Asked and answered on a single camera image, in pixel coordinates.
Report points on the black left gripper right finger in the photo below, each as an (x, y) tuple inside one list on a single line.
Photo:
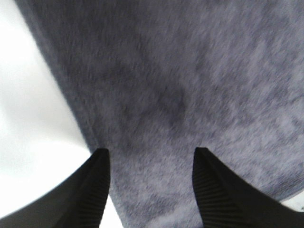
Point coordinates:
[(227, 201)]

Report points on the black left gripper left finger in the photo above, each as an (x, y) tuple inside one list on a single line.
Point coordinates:
[(78, 202)]

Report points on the dark navy towel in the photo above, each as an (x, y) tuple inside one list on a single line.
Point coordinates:
[(151, 80)]

